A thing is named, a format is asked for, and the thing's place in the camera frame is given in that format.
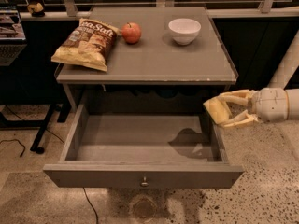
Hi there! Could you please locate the small yellow black object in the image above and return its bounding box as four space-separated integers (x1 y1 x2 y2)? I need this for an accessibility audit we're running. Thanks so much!
27 2 45 17

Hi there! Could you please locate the black desk with legs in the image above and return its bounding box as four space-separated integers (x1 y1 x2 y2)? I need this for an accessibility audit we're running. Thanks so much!
0 20 78 154

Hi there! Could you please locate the black cable under drawer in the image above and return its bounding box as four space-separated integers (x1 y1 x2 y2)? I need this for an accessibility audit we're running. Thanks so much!
81 188 100 224

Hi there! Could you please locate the laptop on left desk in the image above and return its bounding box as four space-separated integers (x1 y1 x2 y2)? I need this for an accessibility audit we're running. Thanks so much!
0 4 27 66

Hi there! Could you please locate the grey cabinet with top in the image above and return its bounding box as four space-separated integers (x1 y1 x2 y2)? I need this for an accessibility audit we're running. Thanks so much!
57 7 237 115

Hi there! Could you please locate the sea salt chips bag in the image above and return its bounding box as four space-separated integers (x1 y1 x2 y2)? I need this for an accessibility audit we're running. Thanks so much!
51 18 121 72

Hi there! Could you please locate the metal drawer knob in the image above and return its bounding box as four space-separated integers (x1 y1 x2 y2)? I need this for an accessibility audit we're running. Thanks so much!
140 176 149 188

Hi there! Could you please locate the yellow sponge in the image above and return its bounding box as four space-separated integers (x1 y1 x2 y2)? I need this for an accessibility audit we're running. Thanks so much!
203 97 231 124

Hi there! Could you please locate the open grey top drawer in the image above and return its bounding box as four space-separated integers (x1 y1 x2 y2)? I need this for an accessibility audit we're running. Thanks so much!
44 107 243 189

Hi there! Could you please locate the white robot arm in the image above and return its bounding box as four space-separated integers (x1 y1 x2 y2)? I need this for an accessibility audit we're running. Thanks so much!
218 32 299 127

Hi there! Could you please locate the red apple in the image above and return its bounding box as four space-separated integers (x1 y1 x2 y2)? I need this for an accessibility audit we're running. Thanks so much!
121 22 141 44

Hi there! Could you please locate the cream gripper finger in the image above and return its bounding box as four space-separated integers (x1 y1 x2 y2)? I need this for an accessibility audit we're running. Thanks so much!
221 110 258 128
218 90 256 106

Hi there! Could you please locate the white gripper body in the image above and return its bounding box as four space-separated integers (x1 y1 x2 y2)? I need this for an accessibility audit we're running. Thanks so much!
251 88 288 122

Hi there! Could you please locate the black floor cable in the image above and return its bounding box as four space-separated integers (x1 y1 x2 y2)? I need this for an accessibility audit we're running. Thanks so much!
0 138 27 158

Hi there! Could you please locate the white ceramic bowl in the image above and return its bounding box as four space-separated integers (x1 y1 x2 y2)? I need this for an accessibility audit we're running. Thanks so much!
168 18 201 45

